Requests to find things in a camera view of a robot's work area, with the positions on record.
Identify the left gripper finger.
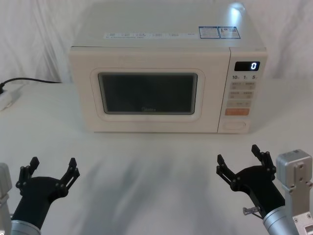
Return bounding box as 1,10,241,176
55,157,81,198
15,156,40,189

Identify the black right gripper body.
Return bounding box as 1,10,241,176
235,165,286,216

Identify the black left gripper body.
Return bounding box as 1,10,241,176
11,176,62,230

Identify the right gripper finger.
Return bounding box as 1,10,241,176
251,144,277,181
215,154,242,192

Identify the white table cloth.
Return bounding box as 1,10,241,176
0,77,313,235

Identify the oven control panel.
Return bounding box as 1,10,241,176
221,47,268,134

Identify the white power strip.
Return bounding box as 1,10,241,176
0,84,22,111

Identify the cream microwave oven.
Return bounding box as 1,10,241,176
68,0,268,134

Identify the white curtain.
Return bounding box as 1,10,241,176
0,0,313,84

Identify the thin cable with silver plug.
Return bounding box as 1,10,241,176
242,206,265,219

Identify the black power cable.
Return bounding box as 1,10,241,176
0,77,62,94

